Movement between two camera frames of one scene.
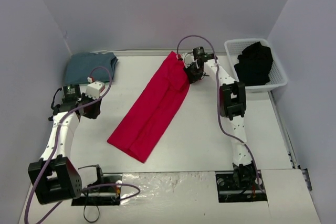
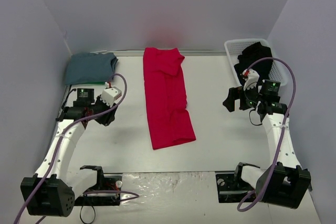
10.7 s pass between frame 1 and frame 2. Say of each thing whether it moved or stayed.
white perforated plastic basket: stayed
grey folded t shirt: stayed
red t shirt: moved
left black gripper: moved
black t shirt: stayed
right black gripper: moved
